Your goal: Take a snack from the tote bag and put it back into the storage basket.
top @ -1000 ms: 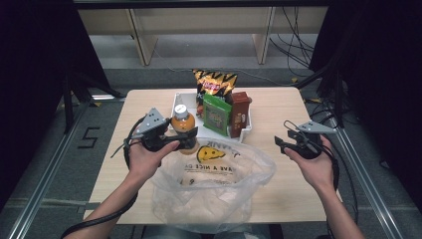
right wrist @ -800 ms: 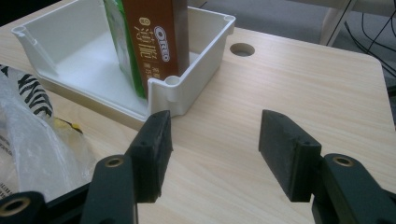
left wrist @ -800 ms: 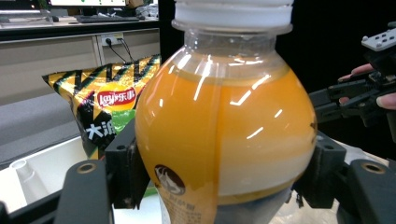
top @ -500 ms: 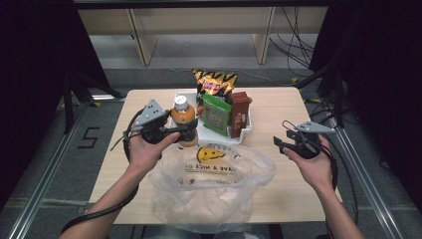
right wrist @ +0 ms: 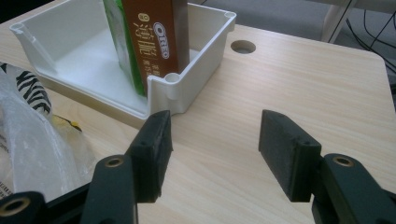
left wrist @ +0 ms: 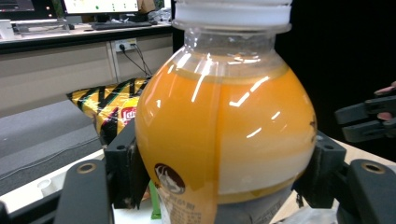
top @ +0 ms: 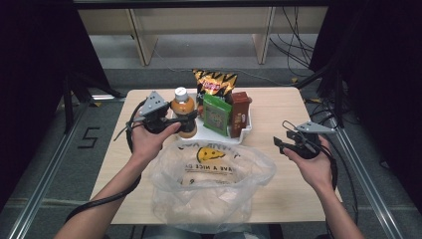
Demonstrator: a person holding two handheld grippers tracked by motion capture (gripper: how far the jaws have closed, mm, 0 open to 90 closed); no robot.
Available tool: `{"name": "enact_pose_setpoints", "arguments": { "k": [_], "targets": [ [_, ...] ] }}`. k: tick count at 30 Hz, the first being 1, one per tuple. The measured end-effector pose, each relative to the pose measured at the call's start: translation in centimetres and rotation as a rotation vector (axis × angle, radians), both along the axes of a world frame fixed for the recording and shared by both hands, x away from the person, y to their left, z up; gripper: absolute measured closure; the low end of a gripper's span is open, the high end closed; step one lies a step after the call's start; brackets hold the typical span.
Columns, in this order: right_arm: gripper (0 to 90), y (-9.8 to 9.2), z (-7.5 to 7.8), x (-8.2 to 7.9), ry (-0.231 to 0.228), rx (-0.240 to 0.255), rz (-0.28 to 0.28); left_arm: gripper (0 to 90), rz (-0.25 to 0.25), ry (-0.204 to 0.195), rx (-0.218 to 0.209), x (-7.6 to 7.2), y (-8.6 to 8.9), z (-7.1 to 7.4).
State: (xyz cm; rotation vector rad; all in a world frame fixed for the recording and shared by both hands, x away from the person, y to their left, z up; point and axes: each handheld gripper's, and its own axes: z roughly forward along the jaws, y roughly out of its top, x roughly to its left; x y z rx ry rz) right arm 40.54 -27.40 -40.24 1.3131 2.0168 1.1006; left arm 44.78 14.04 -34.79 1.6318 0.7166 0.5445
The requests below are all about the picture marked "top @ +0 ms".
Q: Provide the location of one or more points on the brown carton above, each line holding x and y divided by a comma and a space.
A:
239, 113

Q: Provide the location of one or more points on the black yellow chips bag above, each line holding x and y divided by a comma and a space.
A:
215, 83

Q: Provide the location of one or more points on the person's left hand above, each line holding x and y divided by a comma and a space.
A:
147, 144

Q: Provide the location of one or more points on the white plastic box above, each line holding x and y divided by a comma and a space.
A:
207, 134

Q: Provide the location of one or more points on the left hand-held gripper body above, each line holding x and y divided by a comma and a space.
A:
154, 104

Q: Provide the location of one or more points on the aluminium floor rail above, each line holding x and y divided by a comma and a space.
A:
43, 186
368, 186

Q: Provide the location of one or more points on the black metal stand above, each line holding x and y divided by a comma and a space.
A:
68, 106
337, 99

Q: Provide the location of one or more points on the orange drink bottle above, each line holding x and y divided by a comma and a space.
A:
182, 104

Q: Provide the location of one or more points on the green snack packet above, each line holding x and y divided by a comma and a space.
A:
215, 116

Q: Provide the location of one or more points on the clear plastic bag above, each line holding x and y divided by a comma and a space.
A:
166, 179

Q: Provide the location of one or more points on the person's right hand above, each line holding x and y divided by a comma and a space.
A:
316, 172

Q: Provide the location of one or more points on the black curtain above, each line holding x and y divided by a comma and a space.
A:
384, 83
33, 83

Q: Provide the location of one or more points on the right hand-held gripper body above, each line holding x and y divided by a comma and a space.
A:
312, 127

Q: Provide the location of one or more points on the beige wooden desk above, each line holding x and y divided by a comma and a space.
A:
166, 20

